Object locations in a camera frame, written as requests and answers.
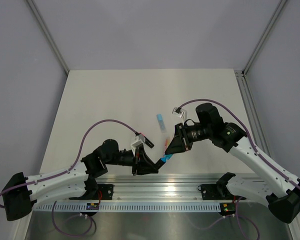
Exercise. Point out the aluminium frame post right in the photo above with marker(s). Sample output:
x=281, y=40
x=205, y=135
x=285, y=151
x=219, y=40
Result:
x=270, y=26

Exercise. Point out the aluminium mounting rail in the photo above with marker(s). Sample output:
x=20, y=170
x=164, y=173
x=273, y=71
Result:
x=157, y=187

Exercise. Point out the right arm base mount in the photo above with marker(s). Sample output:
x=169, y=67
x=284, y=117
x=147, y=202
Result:
x=227, y=201

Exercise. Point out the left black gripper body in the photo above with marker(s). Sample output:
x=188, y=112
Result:
x=138, y=154

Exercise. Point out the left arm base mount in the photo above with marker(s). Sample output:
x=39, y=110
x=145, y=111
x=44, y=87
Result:
x=104, y=192

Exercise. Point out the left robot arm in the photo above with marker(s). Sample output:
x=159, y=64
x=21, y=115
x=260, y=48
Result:
x=23, y=193

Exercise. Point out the black blue highlighter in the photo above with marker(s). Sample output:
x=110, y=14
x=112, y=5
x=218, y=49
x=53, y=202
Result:
x=159, y=164

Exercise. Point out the aluminium side rail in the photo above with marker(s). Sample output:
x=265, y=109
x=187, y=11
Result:
x=250, y=108

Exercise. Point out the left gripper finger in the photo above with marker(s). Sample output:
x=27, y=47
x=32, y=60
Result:
x=144, y=158
x=147, y=168

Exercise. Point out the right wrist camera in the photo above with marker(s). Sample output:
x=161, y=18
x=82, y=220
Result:
x=180, y=113

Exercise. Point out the aluminium frame post left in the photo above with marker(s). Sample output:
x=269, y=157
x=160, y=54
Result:
x=41, y=23

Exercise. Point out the thin red pen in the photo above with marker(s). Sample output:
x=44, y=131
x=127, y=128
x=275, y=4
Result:
x=166, y=144

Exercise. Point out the white slotted cable duct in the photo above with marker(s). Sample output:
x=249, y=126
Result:
x=132, y=207

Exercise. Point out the aluminium frame post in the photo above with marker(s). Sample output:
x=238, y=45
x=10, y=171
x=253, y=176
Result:
x=270, y=26
x=41, y=23

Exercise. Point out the black pink highlighter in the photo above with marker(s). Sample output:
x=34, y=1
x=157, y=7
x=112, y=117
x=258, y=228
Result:
x=148, y=143

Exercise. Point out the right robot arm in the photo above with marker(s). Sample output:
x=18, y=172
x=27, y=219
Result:
x=279, y=190

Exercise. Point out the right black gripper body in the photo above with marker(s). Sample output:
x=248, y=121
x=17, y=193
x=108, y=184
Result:
x=182, y=131

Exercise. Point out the light blue highlighter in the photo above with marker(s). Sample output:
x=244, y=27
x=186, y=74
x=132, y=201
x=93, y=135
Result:
x=161, y=123

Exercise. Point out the blue cap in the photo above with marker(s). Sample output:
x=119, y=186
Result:
x=166, y=157

